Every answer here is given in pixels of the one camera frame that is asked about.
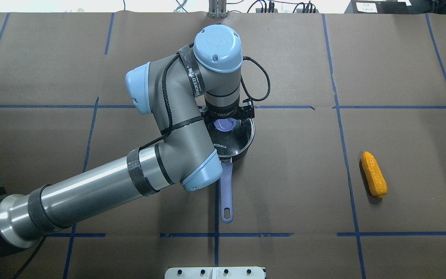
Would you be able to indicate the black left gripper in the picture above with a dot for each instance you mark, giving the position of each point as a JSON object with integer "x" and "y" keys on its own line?
{"x": 222, "y": 113}

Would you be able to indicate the glass lid blue knob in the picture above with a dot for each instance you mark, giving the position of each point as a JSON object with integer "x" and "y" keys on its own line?
{"x": 231, "y": 138}

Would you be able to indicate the dark blue saucepan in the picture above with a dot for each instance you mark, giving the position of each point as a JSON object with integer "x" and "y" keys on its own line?
{"x": 225, "y": 189}

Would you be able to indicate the yellow toy corn cob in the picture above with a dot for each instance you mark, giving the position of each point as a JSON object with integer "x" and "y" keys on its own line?
{"x": 377, "y": 184}

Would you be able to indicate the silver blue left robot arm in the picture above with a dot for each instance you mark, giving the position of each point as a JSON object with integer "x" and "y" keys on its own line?
{"x": 201, "y": 81}

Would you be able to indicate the black box white label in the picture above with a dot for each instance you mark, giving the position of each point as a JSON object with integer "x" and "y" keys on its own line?
{"x": 376, "y": 7}

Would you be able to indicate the aluminium frame post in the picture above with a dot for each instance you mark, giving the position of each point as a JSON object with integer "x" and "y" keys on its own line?
{"x": 217, "y": 9}

